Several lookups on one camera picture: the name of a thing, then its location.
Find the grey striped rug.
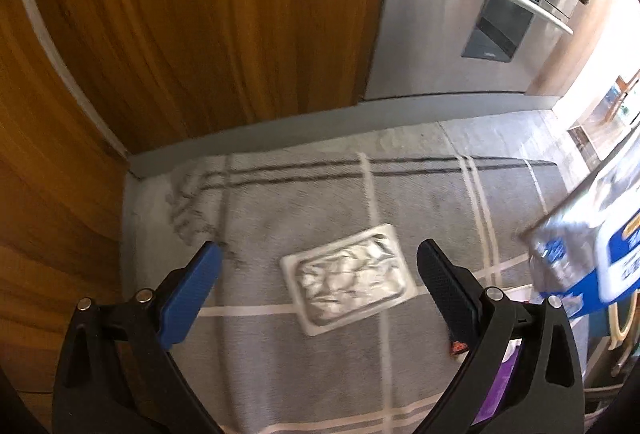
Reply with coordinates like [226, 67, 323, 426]
[122, 149, 601, 434]

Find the silver foil packet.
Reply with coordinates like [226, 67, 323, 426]
[280, 223, 416, 339]

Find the blue wet wipes pack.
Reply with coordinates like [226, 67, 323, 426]
[517, 149, 640, 320]

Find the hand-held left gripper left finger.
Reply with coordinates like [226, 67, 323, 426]
[52, 241, 223, 434]

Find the stainless steel oven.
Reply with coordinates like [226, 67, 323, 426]
[362, 0, 628, 102]

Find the purple bottle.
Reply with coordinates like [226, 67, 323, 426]
[472, 339, 526, 425]

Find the large wooden cabinet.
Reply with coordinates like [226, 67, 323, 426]
[0, 0, 398, 415]

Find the blue trash bin yellow rim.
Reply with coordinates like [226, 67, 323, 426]
[585, 289, 640, 395]

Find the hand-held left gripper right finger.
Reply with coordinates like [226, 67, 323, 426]
[417, 238, 586, 434]

